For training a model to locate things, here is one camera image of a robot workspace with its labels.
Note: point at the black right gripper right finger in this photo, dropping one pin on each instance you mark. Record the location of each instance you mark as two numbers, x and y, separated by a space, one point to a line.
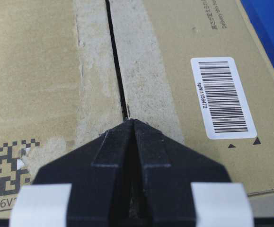
176 186

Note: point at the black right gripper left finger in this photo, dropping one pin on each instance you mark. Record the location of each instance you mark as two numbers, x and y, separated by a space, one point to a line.
88 187

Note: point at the white barcode label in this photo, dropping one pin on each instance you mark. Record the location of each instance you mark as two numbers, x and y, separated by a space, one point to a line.
223 103

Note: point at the brown cardboard box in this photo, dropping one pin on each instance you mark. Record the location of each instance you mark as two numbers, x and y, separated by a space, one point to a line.
72 69

